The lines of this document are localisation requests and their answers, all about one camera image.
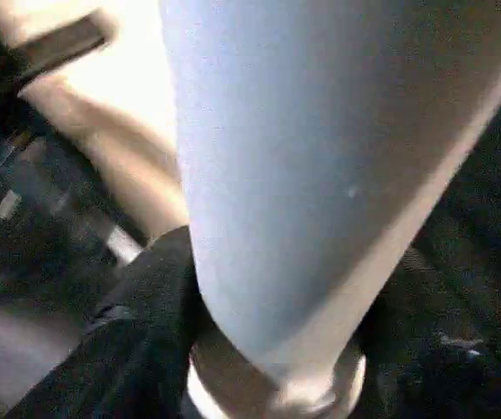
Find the white plastic table leg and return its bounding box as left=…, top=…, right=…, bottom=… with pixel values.
left=157, top=0, right=501, bottom=419

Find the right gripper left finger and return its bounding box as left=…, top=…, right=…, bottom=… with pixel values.
left=6, top=225, right=221, bottom=419

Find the black work mat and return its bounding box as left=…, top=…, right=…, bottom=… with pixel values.
left=0, top=87, right=501, bottom=419

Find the white plastic table top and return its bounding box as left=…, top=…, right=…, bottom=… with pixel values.
left=0, top=0, right=190, bottom=250

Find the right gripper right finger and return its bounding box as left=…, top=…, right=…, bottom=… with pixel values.
left=351, top=244, right=501, bottom=419

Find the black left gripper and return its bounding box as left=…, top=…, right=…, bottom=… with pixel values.
left=0, top=13, right=117, bottom=114

